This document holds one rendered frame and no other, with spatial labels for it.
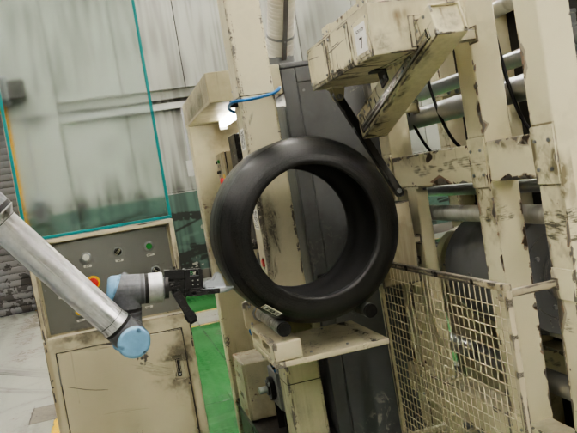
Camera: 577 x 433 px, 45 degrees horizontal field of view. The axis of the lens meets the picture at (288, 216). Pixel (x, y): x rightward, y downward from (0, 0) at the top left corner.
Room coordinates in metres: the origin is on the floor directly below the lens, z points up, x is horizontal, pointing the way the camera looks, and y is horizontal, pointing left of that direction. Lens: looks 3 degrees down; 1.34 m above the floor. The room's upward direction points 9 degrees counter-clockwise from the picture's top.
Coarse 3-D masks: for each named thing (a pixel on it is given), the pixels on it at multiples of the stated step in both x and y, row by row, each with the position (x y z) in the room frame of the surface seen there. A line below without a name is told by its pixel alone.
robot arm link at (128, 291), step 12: (120, 276) 2.06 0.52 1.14; (132, 276) 2.07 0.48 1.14; (144, 276) 2.08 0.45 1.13; (108, 288) 2.03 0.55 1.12; (120, 288) 2.04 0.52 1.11; (132, 288) 2.05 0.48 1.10; (144, 288) 2.05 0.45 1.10; (120, 300) 2.04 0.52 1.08; (132, 300) 2.05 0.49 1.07; (144, 300) 2.06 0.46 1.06
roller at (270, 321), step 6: (258, 312) 2.37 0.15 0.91; (258, 318) 2.37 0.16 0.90; (264, 318) 2.27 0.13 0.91; (270, 318) 2.21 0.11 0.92; (276, 318) 2.17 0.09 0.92; (270, 324) 2.18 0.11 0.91; (276, 324) 2.11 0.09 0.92; (282, 324) 2.10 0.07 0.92; (288, 324) 2.10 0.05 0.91; (276, 330) 2.10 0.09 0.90; (282, 330) 2.10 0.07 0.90; (288, 330) 2.10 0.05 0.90; (282, 336) 2.10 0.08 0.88
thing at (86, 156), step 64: (0, 0) 2.64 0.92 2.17; (64, 0) 2.69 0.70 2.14; (128, 0) 2.75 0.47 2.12; (0, 64) 2.63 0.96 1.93; (64, 64) 2.68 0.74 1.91; (128, 64) 2.74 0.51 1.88; (64, 128) 2.67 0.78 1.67; (128, 128) 2.73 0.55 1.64; (64, 192) 2.66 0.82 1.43; (128, 192) 2.72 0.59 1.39
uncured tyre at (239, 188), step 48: (288, 144) 2.12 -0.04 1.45; (336, 144) 2.16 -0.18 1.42; (240, 192) 2.06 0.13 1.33; (336, 192) 2.44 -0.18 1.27; (384, 192) 2.16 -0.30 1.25; (240, 240) 2.05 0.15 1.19; (384, 240) 2.15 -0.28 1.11; (240, 288) 2.08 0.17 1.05; (288, 288) 2.36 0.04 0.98; (336, 288) 2.38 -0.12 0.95
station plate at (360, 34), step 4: (360, 24) 1.98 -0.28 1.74; (364, 24) 1.95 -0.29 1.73; (356, 28) 2.01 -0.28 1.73; (360, 28) 1.99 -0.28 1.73; (364, 28) 1.96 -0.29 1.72; (356, 32) 2.02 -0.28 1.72; (360, 32) 1.99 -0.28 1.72; (364, 32) 1.96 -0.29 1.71; (356, 36) 2.02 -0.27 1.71; (360, 36) 2.00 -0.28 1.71; (364, 36) 1.97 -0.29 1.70; (356, 40) 2.03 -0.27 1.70; (360, 40) 2.00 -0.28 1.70; (364, 40) 1.97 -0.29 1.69; (356, 44) 2.03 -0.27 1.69; (360, 44) 2.01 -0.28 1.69; (364, 44) 1.97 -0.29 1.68; (356, 48) 2.04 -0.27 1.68; (360, 48) 2.01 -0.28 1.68; (364, 48) 1.98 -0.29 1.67; (360, 52) 2.02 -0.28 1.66
